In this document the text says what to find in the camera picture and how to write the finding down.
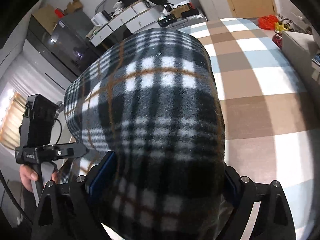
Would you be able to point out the person's left hand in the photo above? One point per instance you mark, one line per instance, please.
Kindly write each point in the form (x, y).
(27, 175)

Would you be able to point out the dark grey refrigerator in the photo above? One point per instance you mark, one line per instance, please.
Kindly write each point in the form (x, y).
(67, 48)

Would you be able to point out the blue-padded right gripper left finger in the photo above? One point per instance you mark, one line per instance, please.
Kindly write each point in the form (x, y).
(70, 211)

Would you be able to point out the dark plaid fleece jacket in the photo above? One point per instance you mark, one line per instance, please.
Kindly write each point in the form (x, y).
(152, 99)

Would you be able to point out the checkered blue brown bedsheet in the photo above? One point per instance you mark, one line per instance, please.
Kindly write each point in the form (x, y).
(271, 126)

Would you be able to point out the yellow toy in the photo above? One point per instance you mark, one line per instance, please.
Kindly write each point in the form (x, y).
(281, 26)

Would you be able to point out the white electric kettle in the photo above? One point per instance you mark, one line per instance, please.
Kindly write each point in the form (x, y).
(99, 20)

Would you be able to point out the grey storage box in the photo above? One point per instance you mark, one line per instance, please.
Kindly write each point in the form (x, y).
(303, 53)

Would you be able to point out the silver suitcase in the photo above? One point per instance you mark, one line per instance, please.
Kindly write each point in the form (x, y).
(188, 21)

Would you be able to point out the cardboard box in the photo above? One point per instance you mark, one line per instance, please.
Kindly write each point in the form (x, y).
(177, 12)

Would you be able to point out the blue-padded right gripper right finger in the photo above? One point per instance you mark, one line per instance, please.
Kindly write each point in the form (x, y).
(274, 219)

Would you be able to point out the white drawer desk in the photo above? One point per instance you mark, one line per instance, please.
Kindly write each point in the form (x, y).
(137, 17)

